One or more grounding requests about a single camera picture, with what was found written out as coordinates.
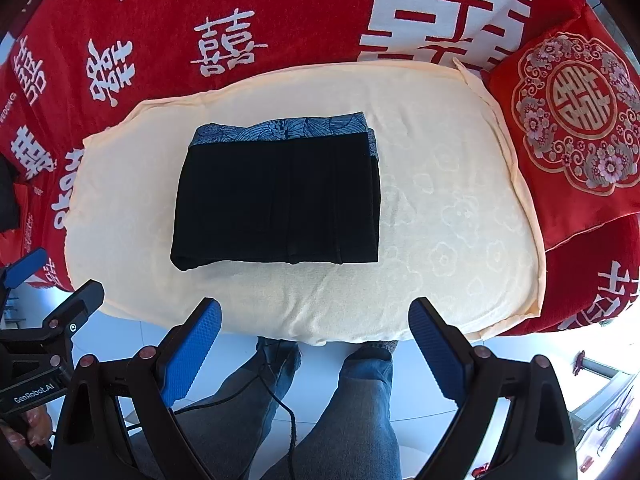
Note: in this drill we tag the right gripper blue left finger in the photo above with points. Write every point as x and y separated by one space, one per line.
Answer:
184 349

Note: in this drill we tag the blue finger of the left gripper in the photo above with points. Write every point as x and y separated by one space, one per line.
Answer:
16 273

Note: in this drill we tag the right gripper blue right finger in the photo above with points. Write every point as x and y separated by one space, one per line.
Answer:
444 348

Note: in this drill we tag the black pants with blue trim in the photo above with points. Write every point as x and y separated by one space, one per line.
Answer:
287 190

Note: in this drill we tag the person's left hand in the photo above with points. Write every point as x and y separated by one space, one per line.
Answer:
39 430

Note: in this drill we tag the black garment at sofa edge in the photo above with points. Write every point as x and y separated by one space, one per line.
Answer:
10 211

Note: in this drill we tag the person's left leg in jeans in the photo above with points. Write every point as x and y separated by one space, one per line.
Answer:
226 429

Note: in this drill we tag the person's leg in jeans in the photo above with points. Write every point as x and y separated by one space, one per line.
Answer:
354 437
226 429

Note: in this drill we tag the person's right leg in jeans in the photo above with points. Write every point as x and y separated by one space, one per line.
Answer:
354 437

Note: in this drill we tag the peach cream towel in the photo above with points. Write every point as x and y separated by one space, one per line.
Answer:
458 224

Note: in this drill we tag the red blanket with white characters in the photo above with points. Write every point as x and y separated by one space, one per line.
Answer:
79 67

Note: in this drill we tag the red embroidered cushion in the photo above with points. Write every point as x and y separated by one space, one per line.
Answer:
570 100

